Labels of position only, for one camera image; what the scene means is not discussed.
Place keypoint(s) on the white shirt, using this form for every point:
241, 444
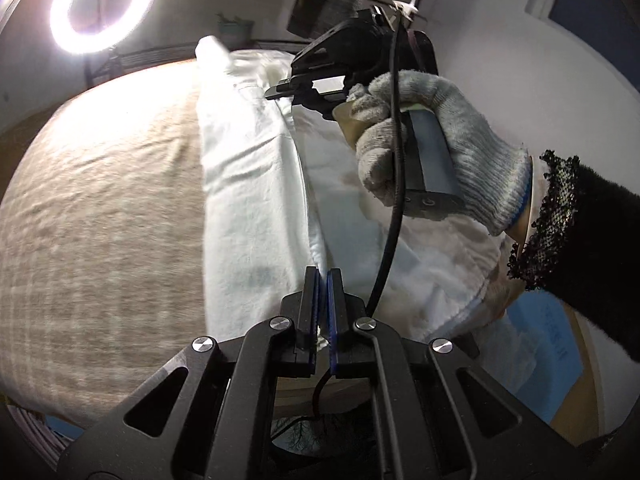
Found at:
250, 185

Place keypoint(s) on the person's right hand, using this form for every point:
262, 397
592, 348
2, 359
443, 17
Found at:
450, 110

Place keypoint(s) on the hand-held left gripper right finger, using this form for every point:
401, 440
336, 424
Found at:
332, 310

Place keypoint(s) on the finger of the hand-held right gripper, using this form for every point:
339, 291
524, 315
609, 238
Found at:
285, 90

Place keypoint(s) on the person's right forearm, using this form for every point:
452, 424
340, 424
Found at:
600, 240

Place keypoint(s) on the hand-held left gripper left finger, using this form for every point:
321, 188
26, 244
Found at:
315, 310

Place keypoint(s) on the beige plaid blanket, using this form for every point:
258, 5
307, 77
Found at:
100, 210

